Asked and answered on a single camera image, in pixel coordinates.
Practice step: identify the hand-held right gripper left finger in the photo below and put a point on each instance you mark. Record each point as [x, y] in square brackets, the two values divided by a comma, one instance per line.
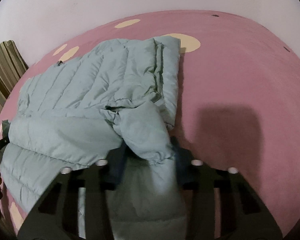
[117, 166]

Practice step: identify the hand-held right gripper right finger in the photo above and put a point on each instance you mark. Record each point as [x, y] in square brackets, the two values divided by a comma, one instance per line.
[179, 166]

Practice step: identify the striped cushion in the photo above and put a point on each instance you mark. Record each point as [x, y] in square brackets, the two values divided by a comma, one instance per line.
[5, 65]

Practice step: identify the pink polka dot bed sheet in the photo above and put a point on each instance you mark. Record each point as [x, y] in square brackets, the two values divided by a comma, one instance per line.
[240, 80]

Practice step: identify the light blue puffer jacket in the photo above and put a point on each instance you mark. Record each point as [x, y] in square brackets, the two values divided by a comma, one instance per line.
[90, 92]

